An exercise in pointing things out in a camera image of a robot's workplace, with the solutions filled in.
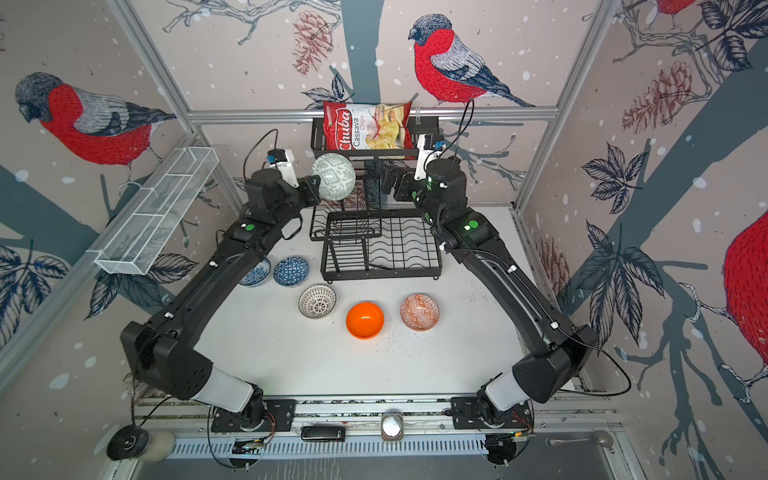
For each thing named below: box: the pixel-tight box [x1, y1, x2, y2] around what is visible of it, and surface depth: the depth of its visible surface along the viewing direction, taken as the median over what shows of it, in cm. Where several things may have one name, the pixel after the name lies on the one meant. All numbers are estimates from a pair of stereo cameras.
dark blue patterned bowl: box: [273, 256, 309, 287], surface depth 102 cm
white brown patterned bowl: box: [298, 284, 337, 319], surface depth 94 cm
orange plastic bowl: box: [346, 301, 385, 340], surface depth 88 cm
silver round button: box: [381, 413, 404, 441], surface depth 66 cm
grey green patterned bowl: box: [311, 152, 356, 202], surface depth 77 cm
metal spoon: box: [549, 430, 614, 448], surface depth 72 cm
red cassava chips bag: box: [323, 101, 414, 151], surface depth 90 cm
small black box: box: [300, 425, 347, 442], surface depth 70 cm
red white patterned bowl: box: [400, 293, 440, 331], surface depth 92 cm
